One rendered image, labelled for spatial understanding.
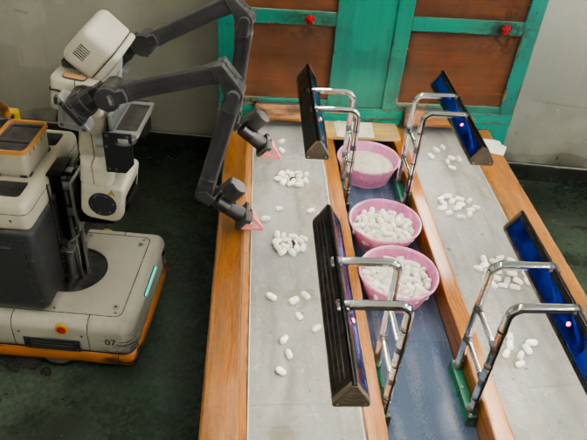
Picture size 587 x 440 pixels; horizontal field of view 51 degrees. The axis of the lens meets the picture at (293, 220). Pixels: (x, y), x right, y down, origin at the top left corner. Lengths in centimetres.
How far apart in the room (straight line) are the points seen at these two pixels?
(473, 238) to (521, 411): 75
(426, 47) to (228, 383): 173
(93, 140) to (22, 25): 185
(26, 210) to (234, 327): 90
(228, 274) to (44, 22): 240
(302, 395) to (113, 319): 108
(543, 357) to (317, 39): 155
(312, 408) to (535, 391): 63
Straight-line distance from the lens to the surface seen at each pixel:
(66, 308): 265
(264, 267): 206
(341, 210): 230
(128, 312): 259
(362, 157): 270
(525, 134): 412
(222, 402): 167
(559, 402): 191
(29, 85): 423
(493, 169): 275
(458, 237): 233
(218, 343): 179
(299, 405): 170
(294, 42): 273
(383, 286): 205
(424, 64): 285
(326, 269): 156
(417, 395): 187
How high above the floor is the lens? 211
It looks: 37 degrees down
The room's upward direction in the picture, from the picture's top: 5 degrees clockwise
